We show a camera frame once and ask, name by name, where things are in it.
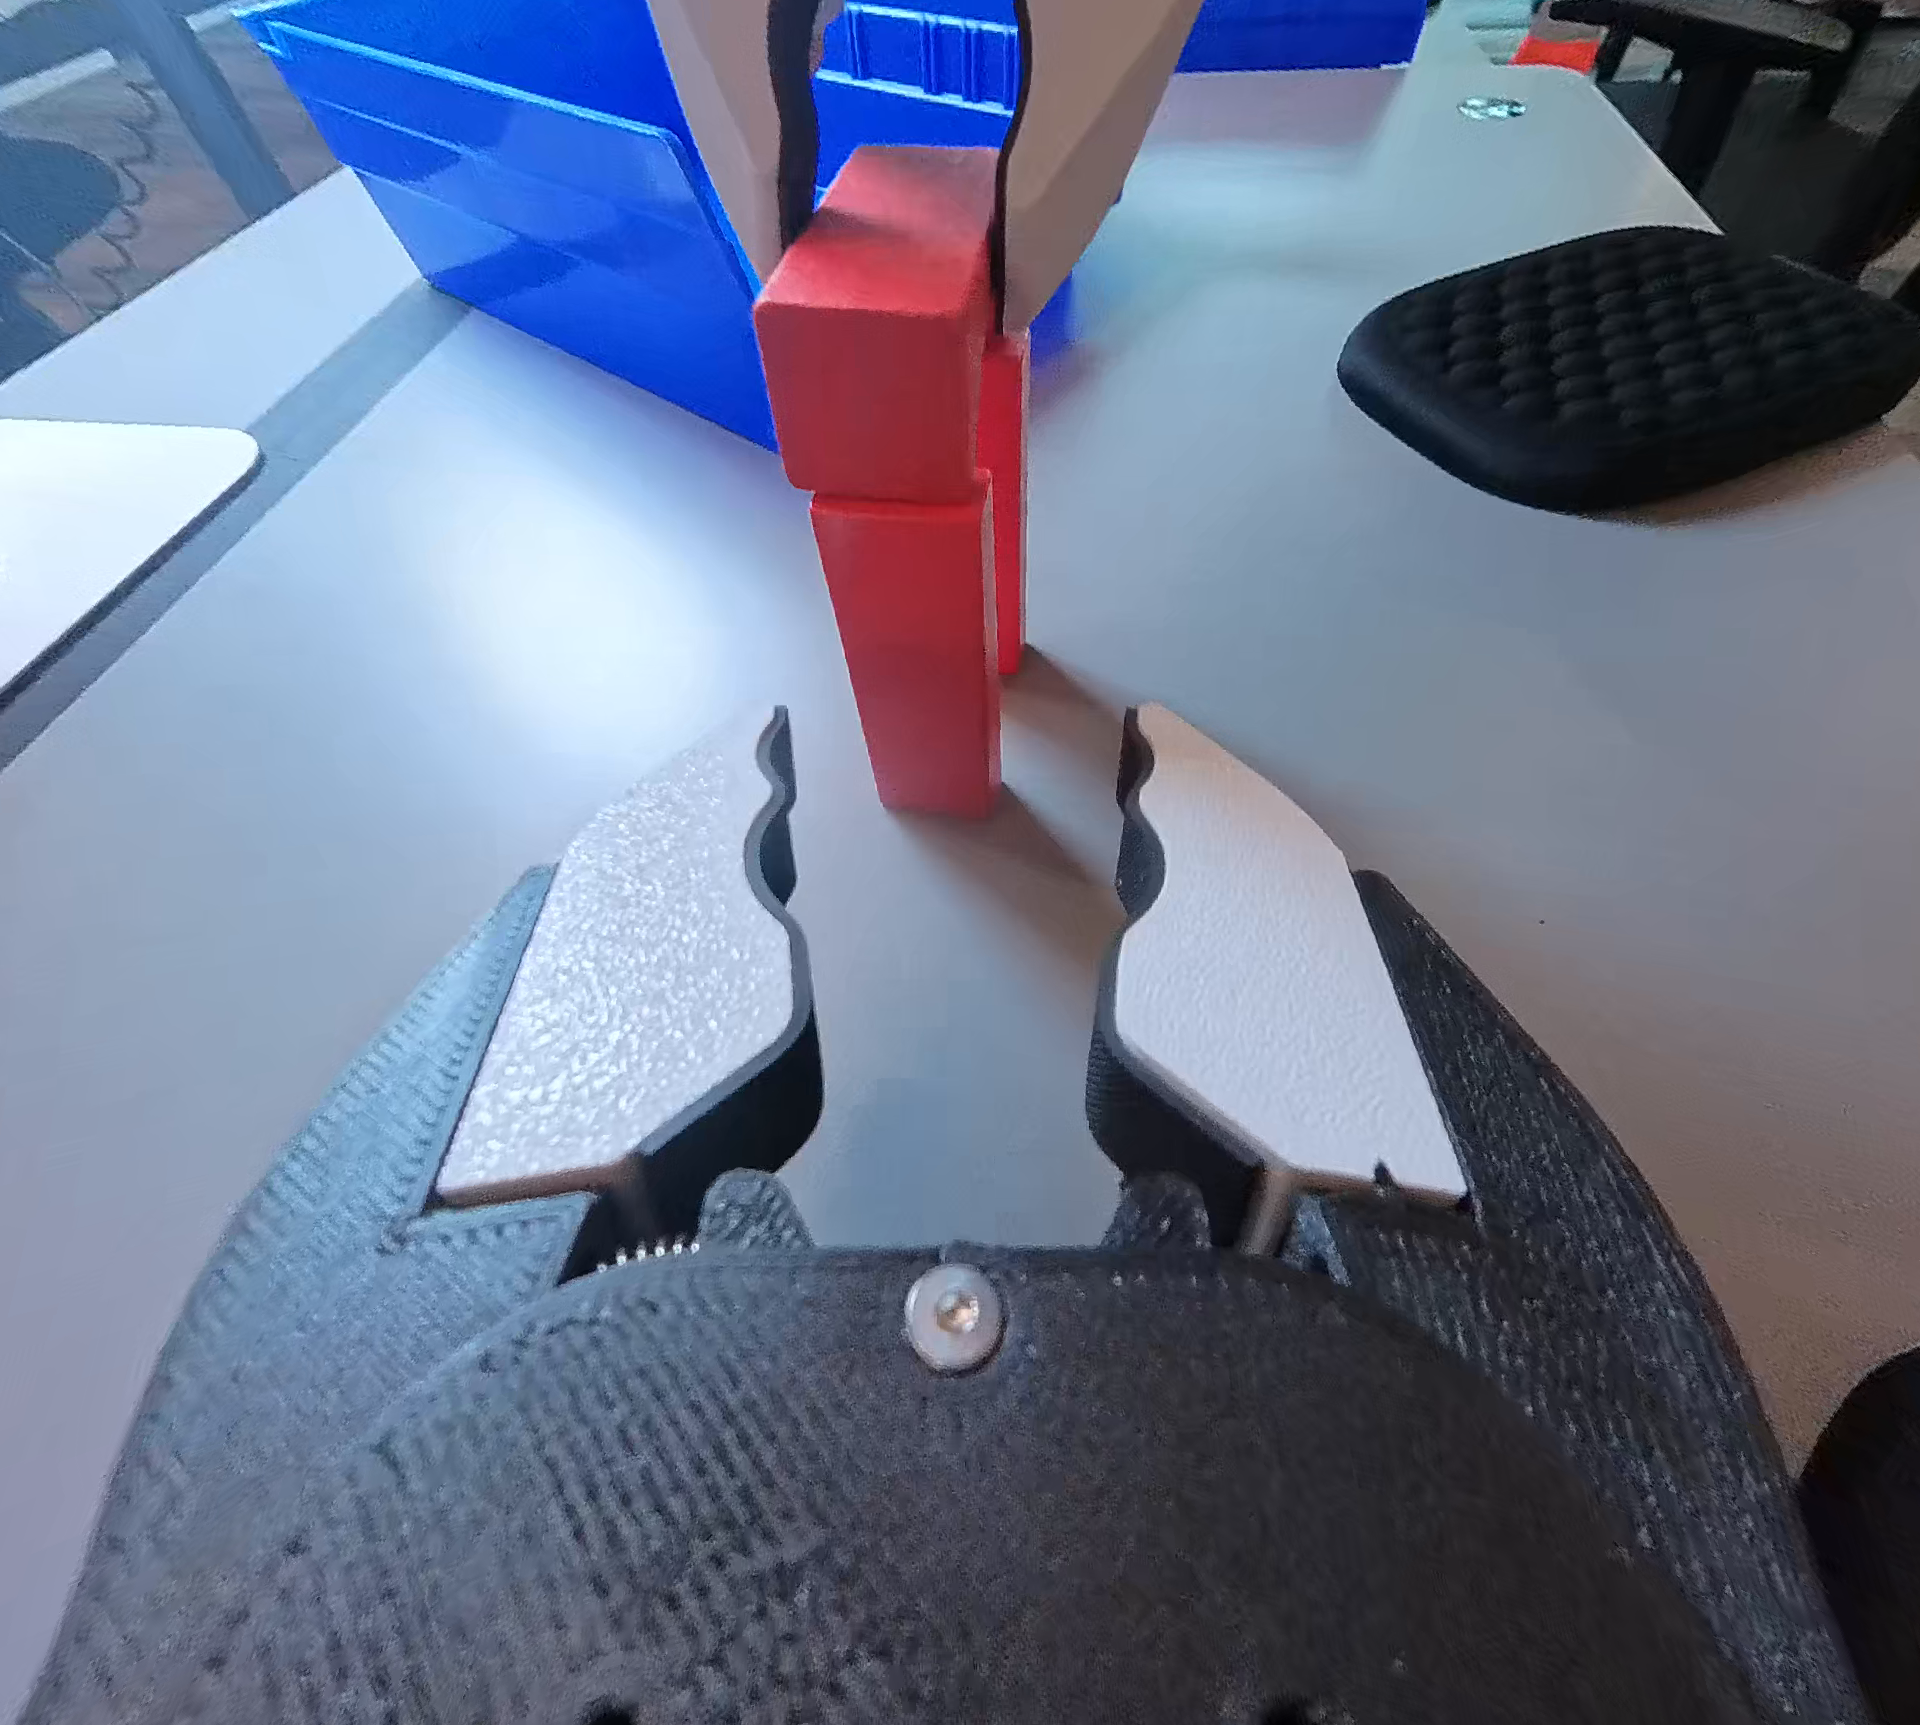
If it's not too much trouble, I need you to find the white document stand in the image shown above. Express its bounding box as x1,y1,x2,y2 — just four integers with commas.
0,421,264,701

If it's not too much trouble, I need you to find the black office chair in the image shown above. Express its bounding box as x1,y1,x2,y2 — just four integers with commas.
1546,0,1920,285

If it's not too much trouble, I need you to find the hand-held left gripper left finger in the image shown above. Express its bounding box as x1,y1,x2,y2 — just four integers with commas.
436,707,822,1223

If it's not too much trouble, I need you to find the red wooden arch block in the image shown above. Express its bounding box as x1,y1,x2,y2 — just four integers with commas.
753,143,1004,503

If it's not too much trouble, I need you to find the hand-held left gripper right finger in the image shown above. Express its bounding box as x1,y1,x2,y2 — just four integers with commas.
1086,701,1471,1252

